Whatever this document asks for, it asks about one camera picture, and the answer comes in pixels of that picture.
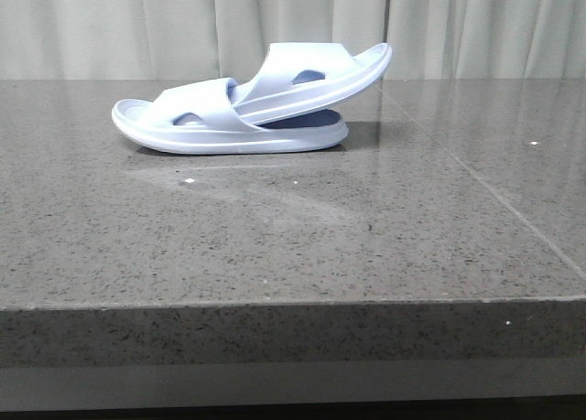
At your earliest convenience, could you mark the light blue slipper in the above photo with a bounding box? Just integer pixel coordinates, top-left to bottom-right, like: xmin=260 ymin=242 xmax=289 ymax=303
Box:
xmin=228 ymin=42 xmax=392 ymax=124
xmin=112 ymin=78 xmax=349 ymax=155

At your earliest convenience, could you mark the grey-green curtain right panel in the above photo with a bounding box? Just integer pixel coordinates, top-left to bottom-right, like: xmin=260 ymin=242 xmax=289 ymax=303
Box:
xmin=386 ymin=0 xmax=585 ymax=80

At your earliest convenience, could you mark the grey-green curtain panel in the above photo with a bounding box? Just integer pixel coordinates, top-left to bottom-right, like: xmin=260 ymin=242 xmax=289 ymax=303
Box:
xmin=1 ymin=0 xmax=390 ymax=81
xmin=386 ymin=0 xmax=585 ymax=80

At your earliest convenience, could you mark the grey-green curtain left panel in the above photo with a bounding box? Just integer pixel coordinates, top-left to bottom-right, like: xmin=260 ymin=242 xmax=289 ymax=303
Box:
xmin=1 ymin=0 xmax=390 ymax=81

